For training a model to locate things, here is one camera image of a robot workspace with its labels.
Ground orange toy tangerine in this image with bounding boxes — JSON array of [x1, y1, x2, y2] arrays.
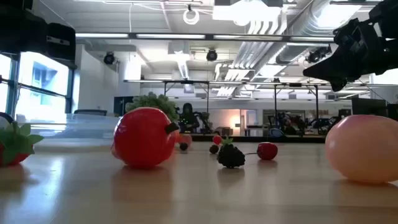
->
[[177, 133, 193, 146]]

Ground red toy cherry with stem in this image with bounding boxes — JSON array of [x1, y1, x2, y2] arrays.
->
[[244, 142, 279, 161]]

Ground white coiled cable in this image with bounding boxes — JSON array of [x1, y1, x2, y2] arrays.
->
[[182, 7, 200, 26]]

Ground red toy apple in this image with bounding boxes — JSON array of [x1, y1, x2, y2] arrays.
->
[[111, 106, 180, 170]]

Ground large toy strawberry with leaves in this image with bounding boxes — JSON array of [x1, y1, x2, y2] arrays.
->
[[0, 123, 44, 167]]

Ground office chair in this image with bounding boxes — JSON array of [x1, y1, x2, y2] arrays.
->
[[73, 108, 108, 118]]

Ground dark wide monitor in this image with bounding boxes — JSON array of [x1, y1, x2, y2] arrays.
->
[[351, 98, 398, 121]]

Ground dark computer monitor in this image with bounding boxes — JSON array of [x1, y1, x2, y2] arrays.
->
[[113, 95, 135, 118]]

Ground pink-orange toy peach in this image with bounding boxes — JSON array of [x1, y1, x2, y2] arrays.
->
[[325, 114, 398, 184]]

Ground toy blackberry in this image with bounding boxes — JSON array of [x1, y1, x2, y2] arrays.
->
[[216, 142, 246, 169]]

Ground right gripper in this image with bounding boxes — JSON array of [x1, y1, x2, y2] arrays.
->
[[303, 39, 398, 92]]

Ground large bright window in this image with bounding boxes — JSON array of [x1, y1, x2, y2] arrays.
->
[[0, 51, 74, 124]]

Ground distant black station frame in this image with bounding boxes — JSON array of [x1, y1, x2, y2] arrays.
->
[[163, 80, 320, 138]]

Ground green spiky artificial plant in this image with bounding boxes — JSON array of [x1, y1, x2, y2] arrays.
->
[[125, 91, 180, 122]]

